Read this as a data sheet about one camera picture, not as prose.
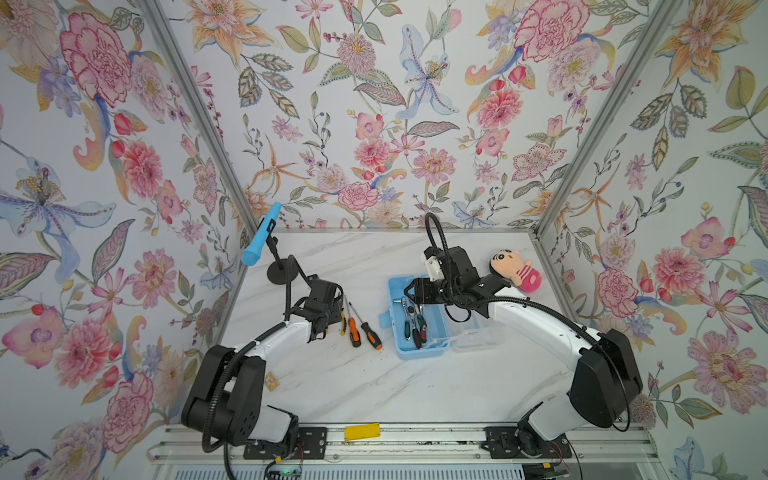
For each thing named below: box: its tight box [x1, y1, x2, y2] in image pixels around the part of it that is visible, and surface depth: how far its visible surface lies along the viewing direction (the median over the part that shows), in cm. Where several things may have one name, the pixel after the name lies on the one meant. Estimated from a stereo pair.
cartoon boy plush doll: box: [489, 249, 543, 293], surface depth 104 cm
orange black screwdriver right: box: [349, 302, 383, 351], surface depth 92 cm
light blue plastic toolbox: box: [379, 274, 500, 360], surface depth 90 cm
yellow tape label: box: [344, 423, 381, 441], surface depth 77 cm
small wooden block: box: [265, 371, 279, 391], surface depth 84 cm
